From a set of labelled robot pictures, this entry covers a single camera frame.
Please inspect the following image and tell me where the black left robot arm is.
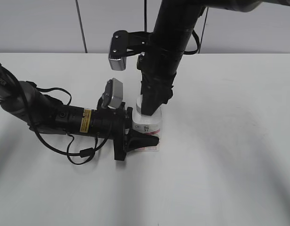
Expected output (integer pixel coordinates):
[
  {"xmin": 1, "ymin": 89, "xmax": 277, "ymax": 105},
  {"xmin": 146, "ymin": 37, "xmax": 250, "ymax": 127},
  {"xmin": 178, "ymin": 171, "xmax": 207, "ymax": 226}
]
[{"xmin": 0, "ymin": 63, "xmax": 159, "ymax": 162}]

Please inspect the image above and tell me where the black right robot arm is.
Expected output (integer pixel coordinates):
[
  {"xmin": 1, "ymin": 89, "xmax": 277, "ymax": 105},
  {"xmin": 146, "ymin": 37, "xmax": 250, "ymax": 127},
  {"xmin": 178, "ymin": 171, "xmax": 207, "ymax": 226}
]
[{"xmin": 137, "ymin": 0, "xmax": 262, "ymax": 116}]

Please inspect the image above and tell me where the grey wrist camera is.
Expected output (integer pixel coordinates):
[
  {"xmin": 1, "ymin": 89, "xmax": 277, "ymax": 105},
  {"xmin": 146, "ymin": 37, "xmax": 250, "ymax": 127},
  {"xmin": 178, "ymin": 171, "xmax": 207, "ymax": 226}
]
[
  {"xmin": 101, "ymin": 78, "xmax": 123, "ymax": 109},
  {"xmin": 107, "ymin": 30, "xmax": 130, "ymax": 71}
]

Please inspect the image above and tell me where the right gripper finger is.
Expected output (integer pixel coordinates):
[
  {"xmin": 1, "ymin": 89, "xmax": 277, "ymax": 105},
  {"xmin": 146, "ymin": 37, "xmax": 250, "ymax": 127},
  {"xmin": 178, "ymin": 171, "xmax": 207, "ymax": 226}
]
[{"xmin": 141, "ymin": 91, "xmax": 168, "ymax": 116}]

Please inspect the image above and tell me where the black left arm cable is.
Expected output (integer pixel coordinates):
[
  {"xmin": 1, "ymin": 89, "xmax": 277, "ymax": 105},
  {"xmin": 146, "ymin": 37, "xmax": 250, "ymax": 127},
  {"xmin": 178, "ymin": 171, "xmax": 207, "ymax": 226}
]
[{"xmin": 29, "ymin": 87, "xmax": 113, "ymax": 165}]

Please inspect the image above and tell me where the white ribbed bottle cap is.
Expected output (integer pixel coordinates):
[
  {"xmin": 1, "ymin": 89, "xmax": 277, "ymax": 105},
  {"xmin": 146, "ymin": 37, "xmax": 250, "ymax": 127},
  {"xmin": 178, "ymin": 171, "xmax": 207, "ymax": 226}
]
[{"xmin": 136, "ymin": 95, "xmax": 143, "ymax": 114}]

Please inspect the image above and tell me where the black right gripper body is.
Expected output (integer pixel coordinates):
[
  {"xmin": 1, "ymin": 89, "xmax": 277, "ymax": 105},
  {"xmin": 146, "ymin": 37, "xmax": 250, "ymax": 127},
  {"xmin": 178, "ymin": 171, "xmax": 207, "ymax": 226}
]
[{"xmin": 137, "ymin": 54, "xmax": 177, "ymax": 99}]

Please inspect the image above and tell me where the black wall cable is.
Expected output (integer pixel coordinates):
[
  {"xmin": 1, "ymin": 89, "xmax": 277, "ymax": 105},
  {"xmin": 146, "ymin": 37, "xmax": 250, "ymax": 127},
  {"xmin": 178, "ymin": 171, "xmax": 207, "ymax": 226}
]
[
  {"xmin": 75, "ymin": 0, "xmax": 89, "ymax": 54},
  {"xmin": 197, "ymin": 7, "xmax": 209, "ymax": 55}
]

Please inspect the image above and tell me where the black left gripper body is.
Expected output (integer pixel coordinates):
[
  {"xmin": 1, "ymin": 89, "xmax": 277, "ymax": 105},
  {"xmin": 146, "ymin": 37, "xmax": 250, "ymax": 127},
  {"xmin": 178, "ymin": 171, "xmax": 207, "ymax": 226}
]
[{"xmin": 113, "ymin": 102, "xmax": 133, "ymax": 161}]

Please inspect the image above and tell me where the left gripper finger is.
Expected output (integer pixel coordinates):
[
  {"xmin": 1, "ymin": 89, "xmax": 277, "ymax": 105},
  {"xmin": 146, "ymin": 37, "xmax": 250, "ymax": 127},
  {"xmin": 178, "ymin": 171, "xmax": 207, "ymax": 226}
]
[{"xmin": 129, "ymin": 130, "xmax": 160, "ymax": 152}]

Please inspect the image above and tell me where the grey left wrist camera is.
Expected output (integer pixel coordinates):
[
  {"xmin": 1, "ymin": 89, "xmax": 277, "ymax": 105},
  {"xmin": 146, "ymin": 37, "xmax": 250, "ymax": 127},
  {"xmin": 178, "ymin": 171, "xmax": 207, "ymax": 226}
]
[{"xmin": 101, "ymin": 78, "xmax": 123, "ymax": 109}]

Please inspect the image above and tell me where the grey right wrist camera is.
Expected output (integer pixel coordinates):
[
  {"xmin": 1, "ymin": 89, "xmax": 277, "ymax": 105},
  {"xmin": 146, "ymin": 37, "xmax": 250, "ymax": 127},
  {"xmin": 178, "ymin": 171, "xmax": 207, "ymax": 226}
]
[{"xmin": 107, "ymin": 30, "xmax": 130, "ymax": 71}]

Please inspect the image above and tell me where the left black wall cable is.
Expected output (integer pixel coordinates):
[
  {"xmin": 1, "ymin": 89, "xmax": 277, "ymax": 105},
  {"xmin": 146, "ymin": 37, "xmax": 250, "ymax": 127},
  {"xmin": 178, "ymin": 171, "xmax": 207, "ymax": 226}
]
[{"xmin": 75, "ymin": 0, "xmax": 89, "ymax": 54}]

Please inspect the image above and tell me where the right black wall cable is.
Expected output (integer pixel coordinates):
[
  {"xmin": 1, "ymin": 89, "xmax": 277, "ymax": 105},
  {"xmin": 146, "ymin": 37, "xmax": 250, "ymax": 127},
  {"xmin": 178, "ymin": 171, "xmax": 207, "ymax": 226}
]
[{"xmin": 197, "ymin": 7, "xmax": 209, "ymax": 55}]

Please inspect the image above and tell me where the white yogurt drink bottle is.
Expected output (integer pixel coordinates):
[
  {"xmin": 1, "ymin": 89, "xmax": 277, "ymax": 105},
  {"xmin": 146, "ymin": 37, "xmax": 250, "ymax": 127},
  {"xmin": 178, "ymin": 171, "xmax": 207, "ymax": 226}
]
[{"xmin": 132, "ymin": 105, "xmax": 162, "ymax": 139}]

